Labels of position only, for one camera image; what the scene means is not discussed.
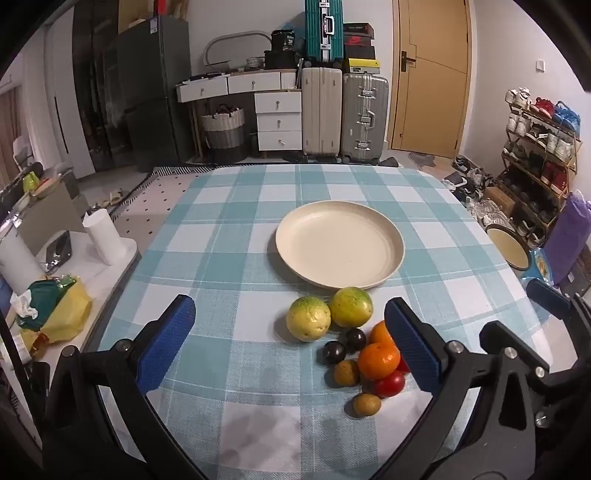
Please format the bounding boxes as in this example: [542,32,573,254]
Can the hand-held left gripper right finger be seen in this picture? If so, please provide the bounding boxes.
[369,296,536,480]

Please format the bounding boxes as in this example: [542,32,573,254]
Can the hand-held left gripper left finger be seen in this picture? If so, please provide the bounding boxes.
[44,294,208,480]

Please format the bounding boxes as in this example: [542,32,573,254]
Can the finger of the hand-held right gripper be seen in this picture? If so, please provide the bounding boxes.
[480,322,550,376]
[526,279,591,352]

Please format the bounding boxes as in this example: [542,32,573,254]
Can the orange mandarin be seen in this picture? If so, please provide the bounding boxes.
[358,342,401,380]
[369,320,397,347]

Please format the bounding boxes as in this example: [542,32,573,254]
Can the small brown round fruit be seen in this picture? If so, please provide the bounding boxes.
[353,393,382,417]
[333,360,361,387]

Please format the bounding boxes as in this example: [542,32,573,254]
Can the yellow-green guava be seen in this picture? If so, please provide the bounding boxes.
[329,287,374,328]

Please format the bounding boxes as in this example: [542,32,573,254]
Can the pale yellow guava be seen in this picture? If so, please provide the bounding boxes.
[285,296,332,342]

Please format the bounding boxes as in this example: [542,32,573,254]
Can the cream round plate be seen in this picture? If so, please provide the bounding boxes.
[276,200,406,291]

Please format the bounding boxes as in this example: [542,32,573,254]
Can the blue snack packet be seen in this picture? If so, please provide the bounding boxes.
[522,248,555,287]

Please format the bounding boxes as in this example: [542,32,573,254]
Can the purple bag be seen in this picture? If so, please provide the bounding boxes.
[549,191,591,287]

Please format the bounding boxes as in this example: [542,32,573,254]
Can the round black-rimmed tray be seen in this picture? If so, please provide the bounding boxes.
[485,222,532,271]

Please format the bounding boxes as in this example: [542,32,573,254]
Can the teal checked tablecloth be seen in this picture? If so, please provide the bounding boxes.
[85,164,555,480]

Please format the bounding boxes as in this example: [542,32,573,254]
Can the white side table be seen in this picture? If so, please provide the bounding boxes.
[0,231,139,370]

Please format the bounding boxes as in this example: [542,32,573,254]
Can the yellow plastic bag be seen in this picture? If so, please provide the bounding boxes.
[21,277,93,361]

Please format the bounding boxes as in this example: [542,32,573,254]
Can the cardboard box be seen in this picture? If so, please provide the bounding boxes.
[482,187,515,215]

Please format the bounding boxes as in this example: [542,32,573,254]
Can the white paper towel roll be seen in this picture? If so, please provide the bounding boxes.
[0,237,44,296]
[82,209,127,266]

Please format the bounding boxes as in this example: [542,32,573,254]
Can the rows of shoes on rack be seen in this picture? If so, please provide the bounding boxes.
[503,88,581,247]

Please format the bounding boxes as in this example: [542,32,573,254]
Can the green plastic bag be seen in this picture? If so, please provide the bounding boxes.
[16,274,77,330]

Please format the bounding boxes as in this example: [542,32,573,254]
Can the pile of loose shoes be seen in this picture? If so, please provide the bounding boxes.
[441,154,513,222]

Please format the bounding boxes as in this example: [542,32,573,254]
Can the wooden shoe rack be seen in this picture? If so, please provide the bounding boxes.
[501,88,583,250]

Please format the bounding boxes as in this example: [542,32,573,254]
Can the shiny dark pouch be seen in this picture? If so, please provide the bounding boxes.
[45,231,72,273]

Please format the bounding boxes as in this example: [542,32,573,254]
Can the white dotted rug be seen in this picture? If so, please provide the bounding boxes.
[88,166,213,241]

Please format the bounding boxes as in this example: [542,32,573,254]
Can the pair of slippers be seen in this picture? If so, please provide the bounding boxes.
[92,189,123,208]

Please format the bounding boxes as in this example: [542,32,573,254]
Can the olive storage box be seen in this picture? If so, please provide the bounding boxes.
[18,168,88,257]

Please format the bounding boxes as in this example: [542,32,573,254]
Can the woven laundry basket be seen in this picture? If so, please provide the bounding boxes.
[199,105,245,163]

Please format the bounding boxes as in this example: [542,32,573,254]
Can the wooden door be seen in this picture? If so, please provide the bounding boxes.
[387,0,474,160]

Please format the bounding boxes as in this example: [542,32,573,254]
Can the silver suitcase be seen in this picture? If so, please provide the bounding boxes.
[341,73,390,163]

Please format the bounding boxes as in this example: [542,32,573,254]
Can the white dressing table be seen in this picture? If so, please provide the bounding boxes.
[176,69,303,162]

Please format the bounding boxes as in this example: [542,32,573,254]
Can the dark grey refrigerator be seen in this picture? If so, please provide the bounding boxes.
[115,16,195,171]

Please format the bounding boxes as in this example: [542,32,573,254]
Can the beige suitcase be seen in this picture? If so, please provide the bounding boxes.
[301,67,343,160]

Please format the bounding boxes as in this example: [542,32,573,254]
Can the white wardrobe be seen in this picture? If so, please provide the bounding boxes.
[23,28,93,178]

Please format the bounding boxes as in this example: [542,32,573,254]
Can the dark glass cabinet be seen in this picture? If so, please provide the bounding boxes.
[71,0,139,174]

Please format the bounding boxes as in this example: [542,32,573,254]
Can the yellow and black shoe box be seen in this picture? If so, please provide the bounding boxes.
[344,58,382,75]

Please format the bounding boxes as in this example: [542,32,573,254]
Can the black storage box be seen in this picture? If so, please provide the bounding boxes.
[263,50,305,70]

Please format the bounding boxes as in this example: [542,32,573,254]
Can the oval white-framed mirror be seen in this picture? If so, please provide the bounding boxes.
[203,31,278,70]

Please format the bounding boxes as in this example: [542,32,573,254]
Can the black printed bag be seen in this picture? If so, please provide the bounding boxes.
[271,29,305,52]

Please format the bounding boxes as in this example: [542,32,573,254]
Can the teal suitcase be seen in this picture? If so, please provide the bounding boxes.
[305,0,345,65]

